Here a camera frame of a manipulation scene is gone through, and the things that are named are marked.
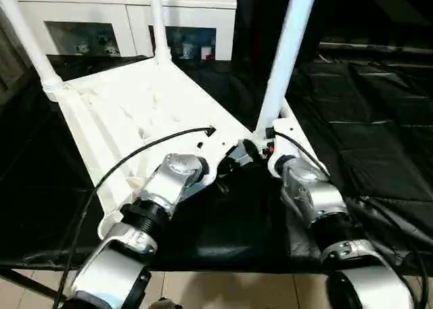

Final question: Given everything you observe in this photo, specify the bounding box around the black work surface mat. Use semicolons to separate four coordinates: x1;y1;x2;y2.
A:
0;47;433;275

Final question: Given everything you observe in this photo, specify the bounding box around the long dark metal rod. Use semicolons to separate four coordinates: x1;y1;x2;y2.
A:
319;41;433;55

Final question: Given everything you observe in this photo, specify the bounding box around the brown round robot part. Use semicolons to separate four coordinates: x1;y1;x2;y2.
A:
150;298;180;309

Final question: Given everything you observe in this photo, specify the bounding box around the black backdrop cloth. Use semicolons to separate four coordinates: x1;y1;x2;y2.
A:
233;0;433;49

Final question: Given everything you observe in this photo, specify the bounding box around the white glass-door cabinet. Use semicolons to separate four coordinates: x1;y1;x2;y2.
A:
15;0;237;62

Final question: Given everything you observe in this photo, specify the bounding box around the grey curtain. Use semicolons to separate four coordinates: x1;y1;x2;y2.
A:
0;18;28;97

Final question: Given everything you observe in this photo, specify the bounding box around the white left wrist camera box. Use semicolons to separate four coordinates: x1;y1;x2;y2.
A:
194;124;253;188

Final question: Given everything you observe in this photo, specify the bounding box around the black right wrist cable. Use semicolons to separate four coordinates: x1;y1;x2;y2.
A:
270;128;427;309

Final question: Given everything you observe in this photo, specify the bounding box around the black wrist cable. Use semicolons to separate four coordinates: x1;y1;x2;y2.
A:
53;125;217;309
270;128;427;309

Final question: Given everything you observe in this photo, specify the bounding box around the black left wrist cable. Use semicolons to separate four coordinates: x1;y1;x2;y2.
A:
53;125;217;309

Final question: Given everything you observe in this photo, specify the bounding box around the black folding table frame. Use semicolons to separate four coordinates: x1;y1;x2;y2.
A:
0;266;67;303

